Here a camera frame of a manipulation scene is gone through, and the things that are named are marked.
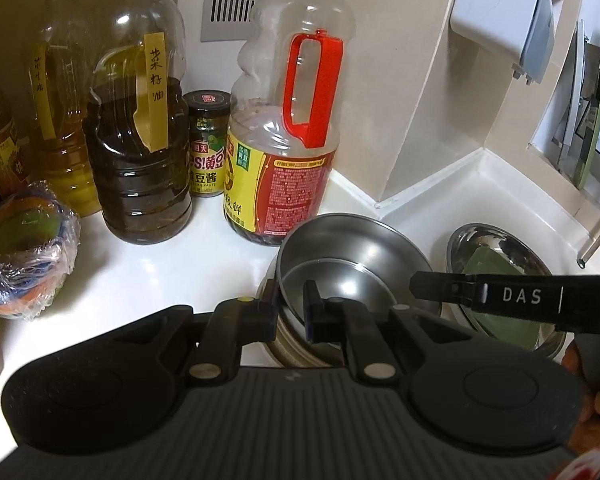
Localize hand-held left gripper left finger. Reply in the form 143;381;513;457
91;296;281;386

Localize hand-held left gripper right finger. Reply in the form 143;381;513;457
302;280;472;381

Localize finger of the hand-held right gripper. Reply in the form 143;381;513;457
410;270;487;312

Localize cream ribbed bowl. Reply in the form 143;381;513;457
256;277;353;368

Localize green square plate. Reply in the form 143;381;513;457
462;247;556;351

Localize large shallow steel bowl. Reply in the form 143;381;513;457
445;225;571;358

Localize small deep steel bowl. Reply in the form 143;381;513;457
276;213;441;348

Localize steel rack leg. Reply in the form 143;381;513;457
576;205;600;268

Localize person's patterned clothing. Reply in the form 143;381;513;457
555;437;600;480

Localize small sauce jar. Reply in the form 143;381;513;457
186;90;232;196

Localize dark oil bottle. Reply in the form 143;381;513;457
85;0;193;246

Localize grey cutting board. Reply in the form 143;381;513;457
550;20;590;171

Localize plastic-wrapped colourful bowl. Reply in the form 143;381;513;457
0;180;81;321

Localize yellow oil bottle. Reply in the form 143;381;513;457
30;0;103;218

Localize amber sauce bottle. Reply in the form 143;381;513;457
0;30;25;216

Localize red-handled soy sauce bottle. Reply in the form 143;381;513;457
223;0;357;247

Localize white and blue wall box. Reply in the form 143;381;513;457
449;0;556;83

